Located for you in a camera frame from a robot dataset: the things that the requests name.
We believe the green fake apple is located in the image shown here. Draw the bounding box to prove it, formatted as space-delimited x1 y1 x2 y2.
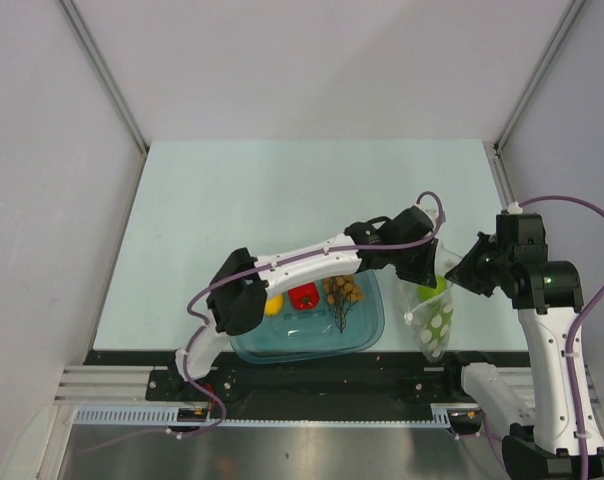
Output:
416 275 447 302

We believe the clear polka dot zip bag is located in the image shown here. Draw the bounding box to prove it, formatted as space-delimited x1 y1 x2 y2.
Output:
394 243 461 362

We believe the brown fake berry bunch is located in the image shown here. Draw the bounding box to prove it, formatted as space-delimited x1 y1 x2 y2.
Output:
322 274 365 333

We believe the red fake food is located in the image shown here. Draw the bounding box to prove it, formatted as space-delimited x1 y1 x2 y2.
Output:
288 282 320 311

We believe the yellow fake lemon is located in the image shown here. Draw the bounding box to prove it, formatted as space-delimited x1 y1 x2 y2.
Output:
264 294 285 317

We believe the green fake food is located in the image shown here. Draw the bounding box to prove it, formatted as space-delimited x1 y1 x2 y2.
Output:
419 301 454 357

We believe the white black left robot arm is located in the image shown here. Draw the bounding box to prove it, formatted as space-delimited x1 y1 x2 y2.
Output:
167 204 446 400

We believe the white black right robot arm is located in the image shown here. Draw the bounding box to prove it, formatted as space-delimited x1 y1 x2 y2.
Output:
443 211 604 479

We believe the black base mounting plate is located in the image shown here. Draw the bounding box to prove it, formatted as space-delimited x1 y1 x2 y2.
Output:
84 350 532 404

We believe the teal transparent plastic container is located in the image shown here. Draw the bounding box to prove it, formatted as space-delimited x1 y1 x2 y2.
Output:
231 272 385 364

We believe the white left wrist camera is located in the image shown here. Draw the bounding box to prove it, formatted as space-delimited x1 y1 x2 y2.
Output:
421 208 446 227

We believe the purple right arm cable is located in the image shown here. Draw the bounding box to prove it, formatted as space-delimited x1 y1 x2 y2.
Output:
451 194 604 480

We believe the right aluminium corner post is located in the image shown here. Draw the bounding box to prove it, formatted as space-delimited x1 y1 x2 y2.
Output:
491 0 588 151

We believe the aluminium corner post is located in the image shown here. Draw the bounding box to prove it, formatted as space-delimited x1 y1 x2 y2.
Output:
56 0 151 154
491 0 588 151

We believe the aluminium front frame rail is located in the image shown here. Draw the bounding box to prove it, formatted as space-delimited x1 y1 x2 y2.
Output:
54 367 598 409

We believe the left aluminium corner post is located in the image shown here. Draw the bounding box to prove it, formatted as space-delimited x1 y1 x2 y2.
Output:
56 0 151 154

